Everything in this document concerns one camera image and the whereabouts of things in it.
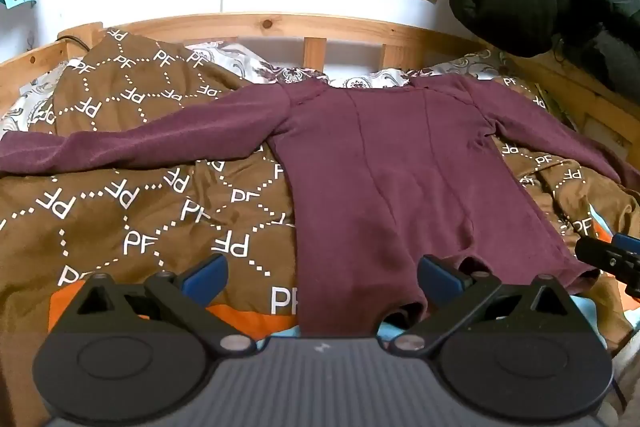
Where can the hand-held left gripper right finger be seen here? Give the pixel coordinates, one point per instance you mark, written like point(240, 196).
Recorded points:
point(440, 279)

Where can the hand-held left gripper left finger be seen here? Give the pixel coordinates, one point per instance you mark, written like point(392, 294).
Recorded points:
point(202, 279)

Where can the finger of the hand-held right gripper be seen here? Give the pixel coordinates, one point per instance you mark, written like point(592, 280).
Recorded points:
point(607, 257)

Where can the maroon long-sleeve shirt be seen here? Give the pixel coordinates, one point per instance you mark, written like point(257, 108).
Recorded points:
point(375, 182)

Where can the orange and blue bed sheet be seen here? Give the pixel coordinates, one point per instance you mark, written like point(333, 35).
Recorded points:
point(260, 322)

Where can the brown printed blanket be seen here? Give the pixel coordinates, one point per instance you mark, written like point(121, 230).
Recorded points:
point(125, 187)

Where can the grey floral pillow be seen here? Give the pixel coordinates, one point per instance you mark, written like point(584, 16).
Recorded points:
point(380, 79)

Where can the white floral pillow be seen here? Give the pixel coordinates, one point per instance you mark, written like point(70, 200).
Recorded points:
point(240, 59)

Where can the white floral bed sheet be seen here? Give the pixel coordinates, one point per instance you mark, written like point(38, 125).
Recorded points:
point(25, 104)

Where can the wooden bed frame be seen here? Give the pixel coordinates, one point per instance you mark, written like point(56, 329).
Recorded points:
point(280, 24)

